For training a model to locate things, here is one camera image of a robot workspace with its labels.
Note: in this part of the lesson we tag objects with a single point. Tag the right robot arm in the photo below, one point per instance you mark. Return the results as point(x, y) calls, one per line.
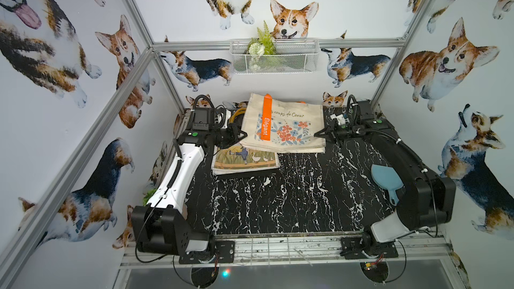
point(421, 198)

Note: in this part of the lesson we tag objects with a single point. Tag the cream bag yellow handles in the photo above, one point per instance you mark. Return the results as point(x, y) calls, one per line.
point(238, 159)

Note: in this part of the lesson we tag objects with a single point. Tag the cream bag orange handles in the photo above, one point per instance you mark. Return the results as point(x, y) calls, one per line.
point(282, 127)

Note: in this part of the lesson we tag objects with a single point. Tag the light blue dustpan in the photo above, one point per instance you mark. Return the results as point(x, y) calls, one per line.
point(387, 179)

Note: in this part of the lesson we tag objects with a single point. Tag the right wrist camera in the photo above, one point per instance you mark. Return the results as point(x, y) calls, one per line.
point(341, 119)

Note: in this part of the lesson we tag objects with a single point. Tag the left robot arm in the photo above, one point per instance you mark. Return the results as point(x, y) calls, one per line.
point(160, 226)

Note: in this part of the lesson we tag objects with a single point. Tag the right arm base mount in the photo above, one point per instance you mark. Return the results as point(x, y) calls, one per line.
point(365, 247)

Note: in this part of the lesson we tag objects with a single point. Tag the black canvas bag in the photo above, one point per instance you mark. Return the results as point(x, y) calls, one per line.
point(249, 174)

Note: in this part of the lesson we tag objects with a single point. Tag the green fern with white flower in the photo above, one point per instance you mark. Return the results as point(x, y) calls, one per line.
point(261, 50)

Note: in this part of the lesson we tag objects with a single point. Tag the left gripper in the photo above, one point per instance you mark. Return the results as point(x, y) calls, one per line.
point(232, 129)

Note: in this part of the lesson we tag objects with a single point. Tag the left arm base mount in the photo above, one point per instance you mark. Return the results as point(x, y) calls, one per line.
point(222, 252)

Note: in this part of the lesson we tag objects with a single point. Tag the white wire wall basket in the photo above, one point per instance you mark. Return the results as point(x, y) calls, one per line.
point(280, 57)

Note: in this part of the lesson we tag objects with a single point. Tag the green leafy plant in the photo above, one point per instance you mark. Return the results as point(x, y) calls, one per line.
point(148, 196)

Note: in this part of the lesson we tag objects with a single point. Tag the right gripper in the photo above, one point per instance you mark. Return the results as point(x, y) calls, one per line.
point(331, 132)

